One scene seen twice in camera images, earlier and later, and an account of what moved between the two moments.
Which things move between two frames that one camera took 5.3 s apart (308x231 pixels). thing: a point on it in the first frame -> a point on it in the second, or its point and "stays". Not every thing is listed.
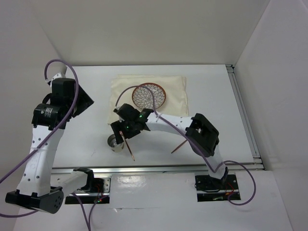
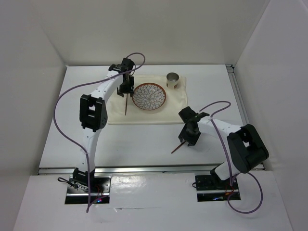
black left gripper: (85, 101) -> (129, 89)
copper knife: (179, 146) stays
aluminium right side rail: (257, 162) stays
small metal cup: (113, 145) -> (172, 80)
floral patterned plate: (142, 97) stays
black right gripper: (118, 126) -> (192, 140)
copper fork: (124, 139) -> (126, 99)
